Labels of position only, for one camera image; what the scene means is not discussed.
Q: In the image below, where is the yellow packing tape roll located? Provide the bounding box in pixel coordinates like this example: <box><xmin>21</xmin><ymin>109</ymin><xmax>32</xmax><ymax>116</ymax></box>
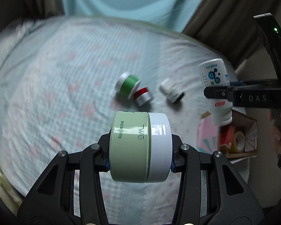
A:
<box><xmin>231</xmin><ymin>131</ymin><xmax>246</xmax><ymax>153</ymax></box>

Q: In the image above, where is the brown drape curtain right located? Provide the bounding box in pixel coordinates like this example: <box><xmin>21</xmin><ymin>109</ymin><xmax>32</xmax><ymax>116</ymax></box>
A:
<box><xmin>183</xmin><ymin>0</ymin><xmax>281</xmax><ymax>69</ymax></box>

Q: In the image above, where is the checkered floral bed sheet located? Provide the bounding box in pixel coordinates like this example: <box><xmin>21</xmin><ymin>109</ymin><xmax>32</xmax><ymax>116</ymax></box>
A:
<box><xmin>0</xmin><ymin>17</ymin><xmax>221</xmax><ymax>213</ymax></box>

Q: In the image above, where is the dark green label white jar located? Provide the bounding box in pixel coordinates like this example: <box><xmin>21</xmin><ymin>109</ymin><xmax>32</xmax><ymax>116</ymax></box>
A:
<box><xmin>115</xmin><ymin>72</ymin><xmax>141</xmax><ymax>100</ymax></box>

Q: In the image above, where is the red and silver cream jar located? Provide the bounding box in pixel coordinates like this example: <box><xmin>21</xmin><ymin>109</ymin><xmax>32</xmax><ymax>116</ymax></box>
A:
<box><xmin>133</xmin><ymin>87</ymin><xmax>154</xmax><ymax>107</ymax></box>

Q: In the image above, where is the cardboard box with pink flaps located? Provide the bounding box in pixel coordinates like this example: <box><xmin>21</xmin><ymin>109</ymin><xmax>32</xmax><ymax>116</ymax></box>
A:
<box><xmin>196</xmin><ymin>110</ymin><xmax>258</xmax><ymax>160</ymax></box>

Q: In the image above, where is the pale green white-lidded jar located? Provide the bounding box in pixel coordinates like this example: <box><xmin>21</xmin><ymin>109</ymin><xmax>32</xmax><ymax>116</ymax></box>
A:
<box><xmin>108</xmin><ymin>111</ymin><xmax>173</xmax><ymax>183</ymax></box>

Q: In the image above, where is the red rectangular carton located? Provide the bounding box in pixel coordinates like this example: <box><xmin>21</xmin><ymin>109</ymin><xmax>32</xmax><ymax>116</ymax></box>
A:
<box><xmin>219</xmin><ymin>125</ymin><xmax>235</xmax><ymax>148</ymax></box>

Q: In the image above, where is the black and white small bottle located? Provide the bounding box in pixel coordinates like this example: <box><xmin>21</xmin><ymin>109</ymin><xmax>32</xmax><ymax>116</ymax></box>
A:
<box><xmin>159</xmin><ymin>78</ymin><xmax>185</xmax><ymax>104</ymax></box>

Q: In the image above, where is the white supplement bottle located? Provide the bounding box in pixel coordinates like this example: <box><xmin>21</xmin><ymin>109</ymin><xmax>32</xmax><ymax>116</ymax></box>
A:
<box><xmin>198</xmin><ymin>58</ymin><xmax>232</xmax><ymax>127</ymax></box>

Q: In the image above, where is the person's right hand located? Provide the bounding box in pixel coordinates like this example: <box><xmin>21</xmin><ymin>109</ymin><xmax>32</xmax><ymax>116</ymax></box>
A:
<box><xmin>268</xmin><ymin>111</ymin><xmax>281</xmax><ymax>154</ymax></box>

